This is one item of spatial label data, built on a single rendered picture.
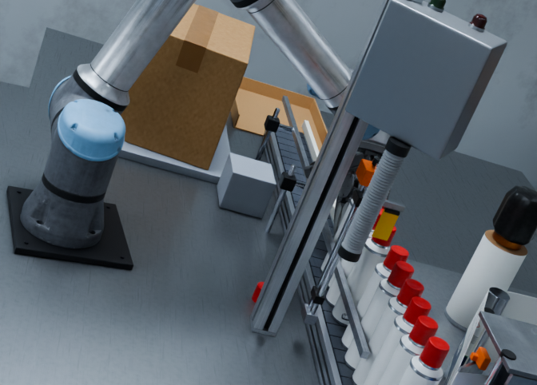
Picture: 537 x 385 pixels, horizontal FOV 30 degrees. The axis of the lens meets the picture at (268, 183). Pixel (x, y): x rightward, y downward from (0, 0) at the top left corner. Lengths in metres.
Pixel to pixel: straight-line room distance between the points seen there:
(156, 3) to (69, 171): 0.33
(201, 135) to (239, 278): 0.42
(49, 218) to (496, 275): 0.83
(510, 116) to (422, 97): 3.15
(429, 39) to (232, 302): 0.64
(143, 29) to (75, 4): 2.00
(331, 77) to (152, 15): 0.34
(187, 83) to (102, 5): 1.68
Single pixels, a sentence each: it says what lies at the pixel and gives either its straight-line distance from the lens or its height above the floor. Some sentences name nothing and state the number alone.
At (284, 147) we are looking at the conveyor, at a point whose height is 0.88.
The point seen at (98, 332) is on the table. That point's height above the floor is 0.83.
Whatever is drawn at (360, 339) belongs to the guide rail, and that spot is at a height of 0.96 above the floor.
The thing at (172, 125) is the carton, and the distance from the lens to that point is 2.22.
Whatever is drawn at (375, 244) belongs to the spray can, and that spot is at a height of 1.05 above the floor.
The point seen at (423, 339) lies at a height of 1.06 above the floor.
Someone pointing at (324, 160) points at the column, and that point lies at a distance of 1.64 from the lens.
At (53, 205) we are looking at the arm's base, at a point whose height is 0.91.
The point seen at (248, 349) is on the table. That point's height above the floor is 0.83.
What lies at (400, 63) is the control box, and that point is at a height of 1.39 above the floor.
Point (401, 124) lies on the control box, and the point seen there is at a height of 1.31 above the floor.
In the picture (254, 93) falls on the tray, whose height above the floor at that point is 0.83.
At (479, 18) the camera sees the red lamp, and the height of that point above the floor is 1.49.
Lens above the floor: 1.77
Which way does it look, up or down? 23 degrees down
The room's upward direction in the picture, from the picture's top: 22 degrees clockwise
